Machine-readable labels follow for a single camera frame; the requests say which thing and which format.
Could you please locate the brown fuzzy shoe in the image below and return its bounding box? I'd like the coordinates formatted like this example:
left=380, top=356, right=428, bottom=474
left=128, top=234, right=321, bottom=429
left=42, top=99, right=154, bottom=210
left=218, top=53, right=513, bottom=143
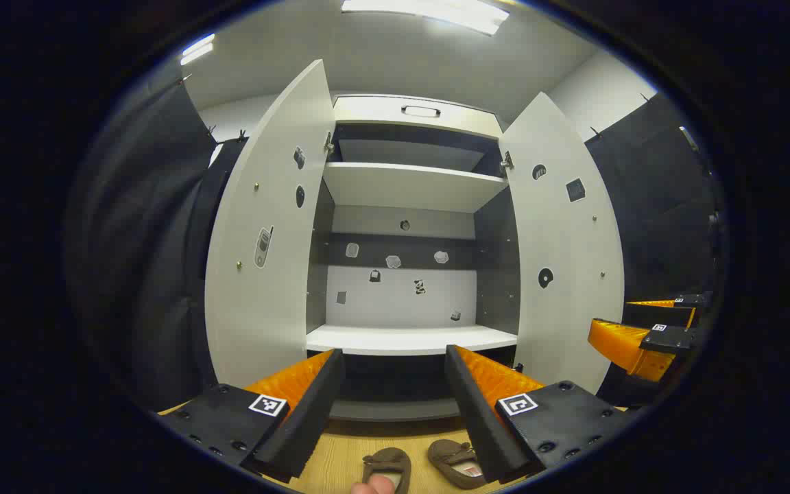
left=427, top=439, right=488, bottom=491
left=361, top=447, right=412, bottom=494

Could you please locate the black backdrop cloth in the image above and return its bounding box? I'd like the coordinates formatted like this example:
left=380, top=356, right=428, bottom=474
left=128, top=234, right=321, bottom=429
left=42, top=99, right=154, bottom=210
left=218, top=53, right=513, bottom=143
left=64, top=72, right=730, bottom=412

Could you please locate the white shoe cabinet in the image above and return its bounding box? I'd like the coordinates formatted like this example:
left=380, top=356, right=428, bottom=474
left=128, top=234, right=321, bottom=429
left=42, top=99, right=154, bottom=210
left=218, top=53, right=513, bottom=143
left=304, top=94, right=523, bottom=423

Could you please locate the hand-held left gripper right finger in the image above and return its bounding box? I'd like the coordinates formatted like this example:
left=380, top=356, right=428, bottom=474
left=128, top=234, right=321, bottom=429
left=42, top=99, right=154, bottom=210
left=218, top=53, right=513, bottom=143
left=444, top=344, right=632, bottom=485

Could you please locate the phone-sticker shoe cabinet door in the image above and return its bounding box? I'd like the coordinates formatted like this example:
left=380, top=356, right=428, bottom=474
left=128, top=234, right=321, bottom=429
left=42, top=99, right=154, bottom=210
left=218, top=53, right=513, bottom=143
left=204, top=59, right=336, bottom=390

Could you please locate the ceiling light panel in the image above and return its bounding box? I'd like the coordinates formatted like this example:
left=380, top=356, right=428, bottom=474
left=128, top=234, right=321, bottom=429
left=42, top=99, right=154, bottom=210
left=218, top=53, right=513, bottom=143
left=340, top=0, right=511, bottom=36
left=180, top=33, right=216, bottom=67

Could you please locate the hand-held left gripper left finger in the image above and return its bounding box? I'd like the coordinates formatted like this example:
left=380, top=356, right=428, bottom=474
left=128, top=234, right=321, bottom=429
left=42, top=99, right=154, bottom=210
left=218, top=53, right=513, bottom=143
left=157, top=349, right=346, bottom=484

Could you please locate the headphone-sticker shoe cabinet door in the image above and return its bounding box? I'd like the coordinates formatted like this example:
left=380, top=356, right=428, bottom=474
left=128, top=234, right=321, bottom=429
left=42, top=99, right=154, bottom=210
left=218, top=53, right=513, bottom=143
left=499, top=92, right=625, bottom=395

